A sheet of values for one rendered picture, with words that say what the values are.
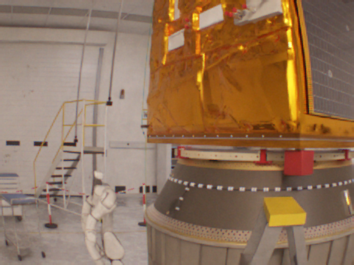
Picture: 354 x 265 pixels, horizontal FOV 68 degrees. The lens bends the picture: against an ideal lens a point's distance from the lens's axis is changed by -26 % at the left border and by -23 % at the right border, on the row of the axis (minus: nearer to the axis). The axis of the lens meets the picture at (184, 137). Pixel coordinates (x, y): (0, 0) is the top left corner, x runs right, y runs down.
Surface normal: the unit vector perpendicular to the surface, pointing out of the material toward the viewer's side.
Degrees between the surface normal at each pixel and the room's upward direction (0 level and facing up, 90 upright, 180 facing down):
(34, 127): 90
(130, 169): 90
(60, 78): 90
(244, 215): 62
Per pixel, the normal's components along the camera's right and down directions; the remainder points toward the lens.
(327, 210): 0.18, -0.47
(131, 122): 0.52, 0.00
